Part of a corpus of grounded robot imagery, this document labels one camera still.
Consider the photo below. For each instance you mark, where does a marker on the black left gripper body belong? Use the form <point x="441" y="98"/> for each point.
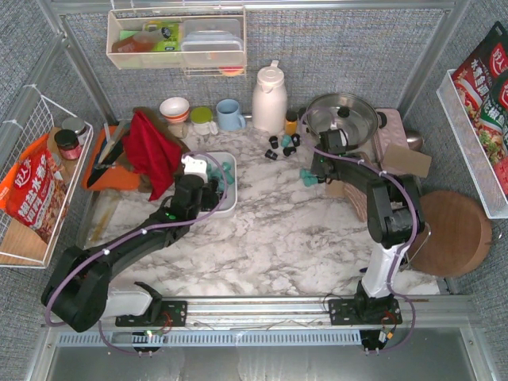
<point x="212" y="192"/>

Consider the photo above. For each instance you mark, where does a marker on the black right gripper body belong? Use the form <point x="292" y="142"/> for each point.
<point x="316" y="170"/>

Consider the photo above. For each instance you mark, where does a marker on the white storage basket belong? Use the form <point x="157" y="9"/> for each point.
<point x="229" y="192"/>

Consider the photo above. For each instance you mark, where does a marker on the pink striped cloth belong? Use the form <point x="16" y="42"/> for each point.
<point x="358" y="201"/>

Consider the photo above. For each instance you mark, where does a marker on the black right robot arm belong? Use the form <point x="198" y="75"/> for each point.
<point x="394" y="216"/>

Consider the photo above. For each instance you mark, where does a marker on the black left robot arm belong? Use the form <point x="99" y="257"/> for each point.
<point x="77" y="291"/>

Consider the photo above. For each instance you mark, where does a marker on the black coffee capsule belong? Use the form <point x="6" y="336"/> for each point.
<point x="271" y="155"/>
<point x="288" y="151"/>
<point x="295" y="139"/>
<point x="273" y="140"/>

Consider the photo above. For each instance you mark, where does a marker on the brown cardboard sheet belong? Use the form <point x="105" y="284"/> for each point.
<point x="334" y="189"/>

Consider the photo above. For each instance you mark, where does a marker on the stainless steel pan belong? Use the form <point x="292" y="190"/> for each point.
<point x="357" y="120"/>

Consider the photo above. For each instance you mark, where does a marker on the red cloth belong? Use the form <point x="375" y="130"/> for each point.
<point x="153" y="152"/>

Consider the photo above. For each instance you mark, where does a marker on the brown sponge pad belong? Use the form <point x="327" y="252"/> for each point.
<point x="399" y="160"/>

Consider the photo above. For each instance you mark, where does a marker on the pink tray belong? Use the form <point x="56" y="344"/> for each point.
<point x="391" y="131"/>

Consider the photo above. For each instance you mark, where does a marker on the green lid cup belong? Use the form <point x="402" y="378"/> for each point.
<point x="203" y="121"/>

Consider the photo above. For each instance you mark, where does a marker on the white thermos jug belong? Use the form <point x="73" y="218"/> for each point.
<point x="269" y="99"/>

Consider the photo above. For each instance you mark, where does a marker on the blue mug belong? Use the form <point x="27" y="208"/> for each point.
<point x="229" y="116"/>

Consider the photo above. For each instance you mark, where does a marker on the white orange bowl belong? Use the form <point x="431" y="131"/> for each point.
<point x="175" y="109"/>

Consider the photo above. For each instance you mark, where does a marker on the dark lid jar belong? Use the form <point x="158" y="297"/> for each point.
<point x="68" y="144"/>

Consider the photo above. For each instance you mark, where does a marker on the round wooden cutting board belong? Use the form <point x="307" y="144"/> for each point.
<point x="456" y="239"/>

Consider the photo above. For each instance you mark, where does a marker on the clear plastic container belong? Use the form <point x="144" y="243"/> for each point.
<point x="212" y="42"/>

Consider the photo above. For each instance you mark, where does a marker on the red snack bag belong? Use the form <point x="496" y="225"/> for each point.
<point x="32" y="193"/>

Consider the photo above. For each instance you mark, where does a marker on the red seasoning packets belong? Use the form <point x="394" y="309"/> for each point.
<point x="481" y="83"/>

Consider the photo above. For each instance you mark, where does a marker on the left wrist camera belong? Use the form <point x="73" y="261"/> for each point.
<point x="192" y="166"/>

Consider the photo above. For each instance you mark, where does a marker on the white wire basket right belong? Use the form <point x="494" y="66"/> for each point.
<point x="482" y="174"/>

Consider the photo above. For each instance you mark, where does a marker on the white wire basket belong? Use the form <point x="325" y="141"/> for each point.
<point x="20" y="246"/>
<point x="482" y="174"/>

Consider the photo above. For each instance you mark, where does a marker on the white wall shelf basket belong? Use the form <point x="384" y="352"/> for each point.
<point x="163" y="26"/>

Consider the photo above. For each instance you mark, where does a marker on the white wire basket left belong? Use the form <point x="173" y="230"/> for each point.
<point x="20" y="246"/>

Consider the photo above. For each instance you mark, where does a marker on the metal rail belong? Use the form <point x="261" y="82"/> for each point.
<point x="426" y="311"/>

